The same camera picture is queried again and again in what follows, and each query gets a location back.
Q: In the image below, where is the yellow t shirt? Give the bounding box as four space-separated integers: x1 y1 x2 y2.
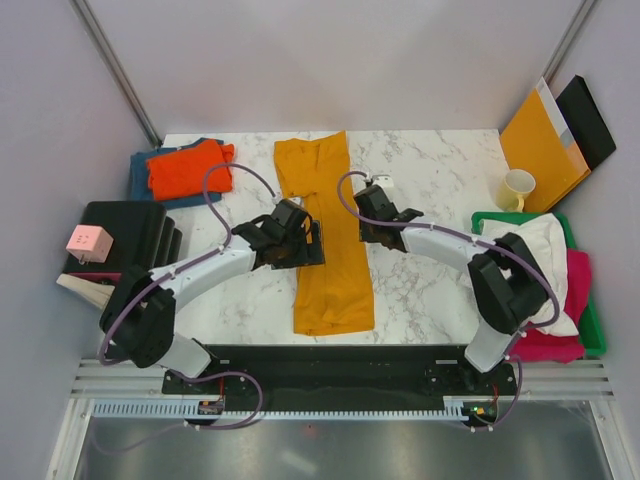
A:
274 132 375 336

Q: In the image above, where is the pale yellow mug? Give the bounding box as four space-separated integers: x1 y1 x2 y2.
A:
495 169 536 213

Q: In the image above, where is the orange yellow envelope folder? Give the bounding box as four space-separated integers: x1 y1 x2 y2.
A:
500 78 591 213

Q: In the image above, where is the left metal frame post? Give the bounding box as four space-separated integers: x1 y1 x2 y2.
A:
69 0 162 147

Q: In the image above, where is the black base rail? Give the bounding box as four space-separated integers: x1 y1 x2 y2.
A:
162 345 516 403

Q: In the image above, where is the green plastic tray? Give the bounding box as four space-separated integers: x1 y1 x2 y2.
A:
471 211 607 357

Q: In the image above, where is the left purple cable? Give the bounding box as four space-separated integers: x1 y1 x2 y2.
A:
89 162 279 455

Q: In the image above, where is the magenta t shirt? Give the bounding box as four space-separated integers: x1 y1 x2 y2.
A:
511 248 592 364

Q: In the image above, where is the folded blue t shirt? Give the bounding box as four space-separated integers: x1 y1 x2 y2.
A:
129 138 230 210

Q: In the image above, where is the black flat box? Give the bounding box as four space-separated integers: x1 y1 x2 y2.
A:
556 75 617 170

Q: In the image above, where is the white t shirt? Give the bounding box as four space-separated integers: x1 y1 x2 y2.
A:
481 214 579 337

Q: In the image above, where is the pink cube power adapter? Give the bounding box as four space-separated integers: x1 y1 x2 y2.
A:
66 224 114 264

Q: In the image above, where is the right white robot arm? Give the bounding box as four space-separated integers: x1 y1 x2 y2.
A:
354 183 562 394

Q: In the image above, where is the black organizer box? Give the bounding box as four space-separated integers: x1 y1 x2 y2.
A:
62 201 183 283

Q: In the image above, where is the beige book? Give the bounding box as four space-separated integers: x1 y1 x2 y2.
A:
56 274 115 311

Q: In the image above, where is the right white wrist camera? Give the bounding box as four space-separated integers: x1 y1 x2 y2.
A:
365 174 395 200

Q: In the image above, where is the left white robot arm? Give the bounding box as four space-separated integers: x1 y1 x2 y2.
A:
98 199 324 393

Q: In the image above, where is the metal frame post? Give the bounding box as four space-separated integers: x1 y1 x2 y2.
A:
542 0 600 84
69 0 162 147

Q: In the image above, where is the folded orange t shirt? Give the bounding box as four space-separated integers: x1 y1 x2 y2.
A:
146 139 235 201

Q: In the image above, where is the white slotted cable duct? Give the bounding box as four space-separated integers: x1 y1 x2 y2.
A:
89 393 521 419

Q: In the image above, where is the right metal frame post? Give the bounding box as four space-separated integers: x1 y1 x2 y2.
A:
542 0 600 84

